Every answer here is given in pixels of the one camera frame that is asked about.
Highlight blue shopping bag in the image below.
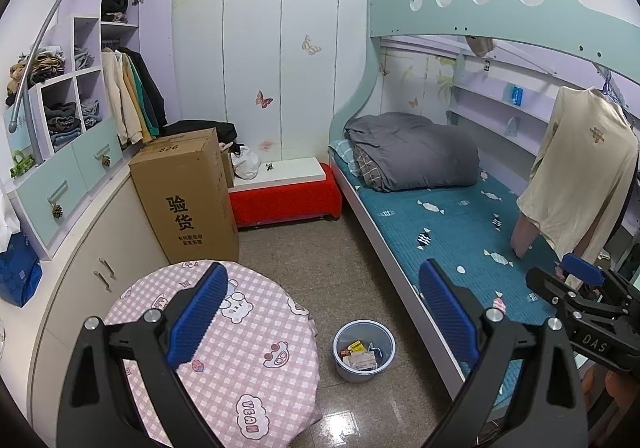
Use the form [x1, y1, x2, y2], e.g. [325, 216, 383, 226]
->
[0, 230, 43, 307]

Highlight stack of dark clothes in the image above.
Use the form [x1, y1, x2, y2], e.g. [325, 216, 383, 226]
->
[42, 102, 83, 149]

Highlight grey metal handrail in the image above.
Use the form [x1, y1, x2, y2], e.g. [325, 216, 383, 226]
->
[6, 0, 150, 133]

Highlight beige long-sleeve shirt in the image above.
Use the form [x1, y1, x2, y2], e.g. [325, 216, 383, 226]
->
[510, 86, 640, 263]

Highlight white paper bag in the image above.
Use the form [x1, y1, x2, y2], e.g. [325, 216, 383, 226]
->
[0, 188, 22, 249]

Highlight green plastic toy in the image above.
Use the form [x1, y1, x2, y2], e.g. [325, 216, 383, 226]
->
[10, 150, 37, 179]

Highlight cream hanging jacket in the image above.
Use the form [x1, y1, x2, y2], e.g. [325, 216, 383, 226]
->
[101, 50, 143, 146]

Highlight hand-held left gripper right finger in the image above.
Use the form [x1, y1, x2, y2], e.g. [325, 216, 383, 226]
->
[419, 259, 590, 448]

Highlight folded grey clothes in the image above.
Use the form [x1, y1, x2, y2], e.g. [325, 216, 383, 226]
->
[74, 45, 96, 73]

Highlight yellow hanging jacket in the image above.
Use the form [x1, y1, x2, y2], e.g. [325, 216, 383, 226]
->
[122, 52, 153, 143]

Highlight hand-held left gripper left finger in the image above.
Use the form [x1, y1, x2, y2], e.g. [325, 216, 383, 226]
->
[56, 262, 229, 448]

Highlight newspaper bundle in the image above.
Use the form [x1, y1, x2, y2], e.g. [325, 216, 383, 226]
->
[347, 352, 378, 371]

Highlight green hanging jacket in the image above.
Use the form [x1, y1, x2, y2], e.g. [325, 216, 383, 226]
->
[132, 55, 161, 139]

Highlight blue plastic bucket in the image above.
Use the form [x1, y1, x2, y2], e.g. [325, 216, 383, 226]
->
[332, 320, 396, 383]

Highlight round table pink checked cloth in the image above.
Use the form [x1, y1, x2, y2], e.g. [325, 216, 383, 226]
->
[102, 260, 321, 448]

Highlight purple stair cabinet teal drawers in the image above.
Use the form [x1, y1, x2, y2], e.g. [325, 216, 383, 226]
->
[2, 0, 173, 261]

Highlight white board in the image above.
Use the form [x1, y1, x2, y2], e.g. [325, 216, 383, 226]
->
[229, 157, 327, 189]

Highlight tall cardboard box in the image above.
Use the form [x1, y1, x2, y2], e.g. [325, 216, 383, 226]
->
[129, 137, 240, 265]

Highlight folded black clothes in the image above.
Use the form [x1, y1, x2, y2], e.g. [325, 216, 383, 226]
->
[101, 0, 129, 23]

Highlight folded jeans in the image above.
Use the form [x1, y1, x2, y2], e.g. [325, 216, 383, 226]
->
[80, 98, 103, 129]

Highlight black hanging jacket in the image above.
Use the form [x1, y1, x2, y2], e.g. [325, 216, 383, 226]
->
[120, 46, 168, 129]

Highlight white plastic bag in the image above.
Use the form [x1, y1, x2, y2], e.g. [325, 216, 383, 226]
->
[230, 144, 260, 180]

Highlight teal bunk bed frame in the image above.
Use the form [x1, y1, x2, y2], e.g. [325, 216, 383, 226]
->
[327, 0, 640, 399]

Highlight person's right hand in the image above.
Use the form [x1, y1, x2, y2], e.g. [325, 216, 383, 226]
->
[582, 368, 640, 424]

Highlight red covered bench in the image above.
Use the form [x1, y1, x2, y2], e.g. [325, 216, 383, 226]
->
[229, 163, 343, 229]

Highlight plaid blanket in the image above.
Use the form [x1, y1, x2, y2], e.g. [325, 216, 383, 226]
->
[352, 148, 387, 191]

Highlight brown cloth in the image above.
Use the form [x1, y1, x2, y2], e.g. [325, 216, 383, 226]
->
[467, 35, 496, 57]

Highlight blue clothes hanger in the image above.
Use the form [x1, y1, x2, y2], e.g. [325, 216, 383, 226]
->
[597, 65, 631, 103]

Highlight grey duvet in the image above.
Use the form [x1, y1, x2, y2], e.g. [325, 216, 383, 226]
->
[344, 112, 480, 193]

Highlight teal checked pillow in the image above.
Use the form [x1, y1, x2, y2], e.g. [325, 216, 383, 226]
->
[329, 138, 363, 177]

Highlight black clothes heap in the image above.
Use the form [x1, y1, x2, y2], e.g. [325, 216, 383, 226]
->
[162, 120, 238, 146]

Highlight pile of folded olive clothes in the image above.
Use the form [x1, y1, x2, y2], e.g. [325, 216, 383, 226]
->
[5, 45, 66, 106]

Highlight teal candy print sheet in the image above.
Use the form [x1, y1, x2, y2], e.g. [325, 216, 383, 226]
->
[330, 148, 576, 379]

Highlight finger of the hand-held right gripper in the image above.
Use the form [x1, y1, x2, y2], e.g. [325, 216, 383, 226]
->
[560, 253, 640, 309]
[525, 267, 606, 323]

